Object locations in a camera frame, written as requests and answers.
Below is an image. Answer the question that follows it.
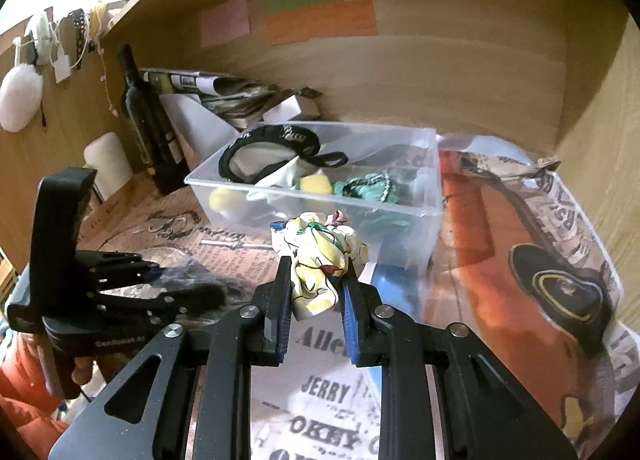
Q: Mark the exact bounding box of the yellow soft ball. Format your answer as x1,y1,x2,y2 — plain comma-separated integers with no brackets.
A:
208,188,247,223

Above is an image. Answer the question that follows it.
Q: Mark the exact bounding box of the yellow floral scrunchie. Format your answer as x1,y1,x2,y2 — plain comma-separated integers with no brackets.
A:
270,209,369,321

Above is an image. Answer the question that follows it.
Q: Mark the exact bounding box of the green yellow sponge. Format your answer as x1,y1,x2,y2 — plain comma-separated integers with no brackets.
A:
298,174,333,195

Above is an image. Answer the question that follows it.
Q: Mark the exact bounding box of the black white braided cord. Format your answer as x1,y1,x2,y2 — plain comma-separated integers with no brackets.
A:
342,170,393,203

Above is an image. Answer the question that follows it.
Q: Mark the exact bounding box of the black headband with chain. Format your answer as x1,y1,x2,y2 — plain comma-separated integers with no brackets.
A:
218,124,348,185

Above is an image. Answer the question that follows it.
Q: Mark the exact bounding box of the green knitted soft toy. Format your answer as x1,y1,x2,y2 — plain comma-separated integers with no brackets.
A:
332,172,413,205

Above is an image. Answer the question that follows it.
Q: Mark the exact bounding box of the left hand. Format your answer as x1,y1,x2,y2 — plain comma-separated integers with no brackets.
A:
35,334,129,399

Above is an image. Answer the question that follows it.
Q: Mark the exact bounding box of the orange jacket sleeve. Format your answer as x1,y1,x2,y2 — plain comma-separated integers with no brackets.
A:
1,333,68,459

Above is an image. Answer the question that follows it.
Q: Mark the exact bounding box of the dark wine bottle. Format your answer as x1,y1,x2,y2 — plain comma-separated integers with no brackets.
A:
117,44,189,195

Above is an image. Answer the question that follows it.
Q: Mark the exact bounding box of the car print newspaper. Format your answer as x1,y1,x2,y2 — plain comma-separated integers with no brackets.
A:
420,136,639,459

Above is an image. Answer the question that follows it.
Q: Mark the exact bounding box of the white cloth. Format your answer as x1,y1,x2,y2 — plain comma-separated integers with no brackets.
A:
229,142,297,185

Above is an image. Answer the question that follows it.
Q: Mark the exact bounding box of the white paper sheet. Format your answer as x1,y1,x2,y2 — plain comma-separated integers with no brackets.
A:
160,94,239,171

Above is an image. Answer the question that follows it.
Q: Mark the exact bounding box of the white fluffy pompom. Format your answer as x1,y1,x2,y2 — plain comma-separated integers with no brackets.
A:
0,63,43,133

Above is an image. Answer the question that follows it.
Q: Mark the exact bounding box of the stack of magazines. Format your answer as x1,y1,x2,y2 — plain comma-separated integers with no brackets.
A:
140,68,284,131

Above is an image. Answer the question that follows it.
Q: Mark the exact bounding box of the small white box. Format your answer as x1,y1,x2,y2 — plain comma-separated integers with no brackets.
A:
262,94,320,124

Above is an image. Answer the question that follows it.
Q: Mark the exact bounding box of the clear plastic storage bin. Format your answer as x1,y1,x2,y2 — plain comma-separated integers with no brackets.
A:
183,119,445,271

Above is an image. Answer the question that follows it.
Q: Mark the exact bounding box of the pink paper note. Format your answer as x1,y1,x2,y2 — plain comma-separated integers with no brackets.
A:
198,0,250,48

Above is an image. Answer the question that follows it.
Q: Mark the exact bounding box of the orange paper note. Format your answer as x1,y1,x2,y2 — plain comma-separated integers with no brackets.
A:
265,0,378,45

